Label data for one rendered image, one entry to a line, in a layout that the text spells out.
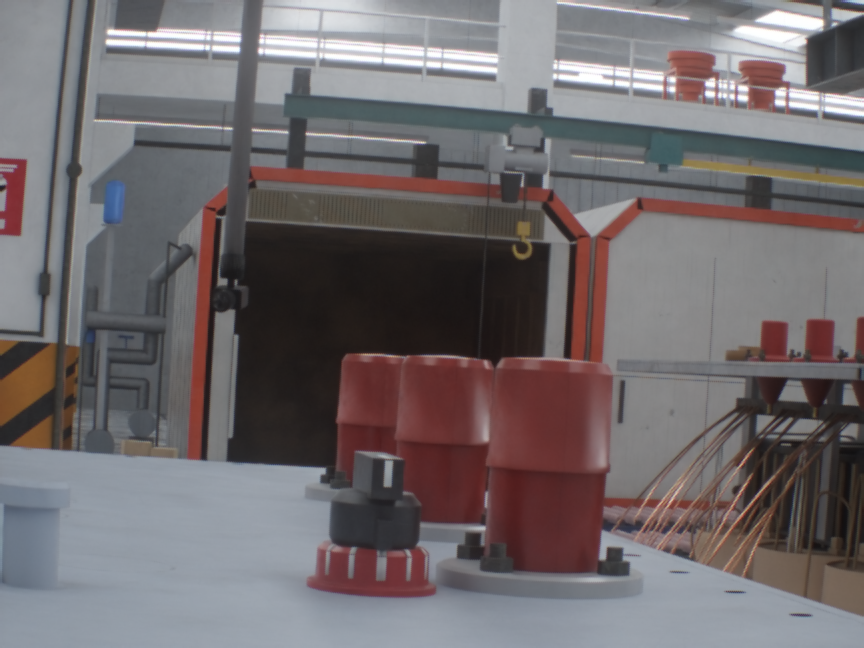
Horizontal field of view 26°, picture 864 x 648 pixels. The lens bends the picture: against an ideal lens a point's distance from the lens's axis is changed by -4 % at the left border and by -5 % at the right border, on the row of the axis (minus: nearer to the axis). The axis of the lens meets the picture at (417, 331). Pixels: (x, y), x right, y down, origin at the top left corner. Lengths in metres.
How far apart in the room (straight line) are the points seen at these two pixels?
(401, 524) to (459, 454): 0.38
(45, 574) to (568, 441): 0.32
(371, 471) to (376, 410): 0.71
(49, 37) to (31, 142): 0.67
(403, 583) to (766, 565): 3.03
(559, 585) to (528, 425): 0.10
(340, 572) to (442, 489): 0.39
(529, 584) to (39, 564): 0.28
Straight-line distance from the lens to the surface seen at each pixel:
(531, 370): 1.10
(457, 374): 1.42
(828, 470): 4.10
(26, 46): 11.81
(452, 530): 1.40
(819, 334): 3.80
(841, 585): 3.66
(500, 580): 1.08
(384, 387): 1.75
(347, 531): 1.05
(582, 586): 1.08
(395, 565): 1.04
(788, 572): 3.99
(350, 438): 1.76
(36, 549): 0.97
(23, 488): 0.96
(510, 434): 1.11
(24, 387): 11.66
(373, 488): 1.03
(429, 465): 1.42
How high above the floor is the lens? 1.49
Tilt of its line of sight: 1 degrees up
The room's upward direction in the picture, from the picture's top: 4 degrees clockwise
